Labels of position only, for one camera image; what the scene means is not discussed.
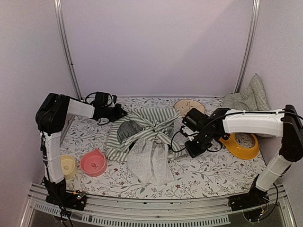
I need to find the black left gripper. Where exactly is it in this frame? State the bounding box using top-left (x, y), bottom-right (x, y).
top-left (102, 103), bottom-right (127, 122)

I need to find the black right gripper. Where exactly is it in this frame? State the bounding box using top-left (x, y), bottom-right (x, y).
top-left (184, 129), bottom-right (216, 158)

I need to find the green striped pet tent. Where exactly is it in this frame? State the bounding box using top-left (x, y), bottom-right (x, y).
top-left (105, 108), bottom-right (186, 186)

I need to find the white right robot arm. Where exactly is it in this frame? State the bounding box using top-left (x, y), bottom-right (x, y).
top-left (181, 105), bottom-right (303, 206)

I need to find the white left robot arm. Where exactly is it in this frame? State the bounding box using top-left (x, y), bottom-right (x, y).
top-left (36, 92), bottom-right (127, 205)

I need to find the yellow double pet bowl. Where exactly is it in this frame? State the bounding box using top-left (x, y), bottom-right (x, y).
top-left (219, 133), bottom-right (259, 160)

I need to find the pink pet bowl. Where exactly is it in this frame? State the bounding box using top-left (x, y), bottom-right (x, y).
top-left (80, 148), bottom-right (107, 177)

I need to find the cream pet bowl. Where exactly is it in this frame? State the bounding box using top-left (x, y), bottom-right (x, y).
top-left (60, 155), bottom-right (78, 180)

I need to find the round wooden floral plate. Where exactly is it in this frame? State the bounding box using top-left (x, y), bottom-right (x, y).
top-left (174, 99), bottom-right (205, 117)

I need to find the floral table mat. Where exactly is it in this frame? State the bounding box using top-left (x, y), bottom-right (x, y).
top-left (60, 116), bottom-right (266, 199)

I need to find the green checked cushion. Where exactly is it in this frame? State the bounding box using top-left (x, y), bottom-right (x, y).
top-left (222, 73), bottom-right (274, 138)

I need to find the front aluminium rail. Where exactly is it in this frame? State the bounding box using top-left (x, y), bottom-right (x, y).
top-left (20, 184), bottom-right (297, 227)

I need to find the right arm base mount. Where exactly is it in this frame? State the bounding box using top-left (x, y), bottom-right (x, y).
top-left (228, 192), bottom-right (269, 211)

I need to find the aluminium frame post left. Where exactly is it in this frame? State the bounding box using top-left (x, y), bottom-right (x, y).
top-left (53, 0), bottom-right (82, 99)

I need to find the aluminium frame post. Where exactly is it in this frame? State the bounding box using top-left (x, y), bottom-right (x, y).
top-left (53, 0), bottom-right (82, 99)
top-left (234, 0), bottom-right (260, 93)

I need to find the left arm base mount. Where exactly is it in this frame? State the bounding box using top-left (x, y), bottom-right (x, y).
top-left (45, 179), bottom-right (87, 211)

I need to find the aluminium frame post right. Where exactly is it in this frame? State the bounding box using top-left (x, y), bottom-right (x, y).
top-left (234, 0), bottom-right (260, 93)

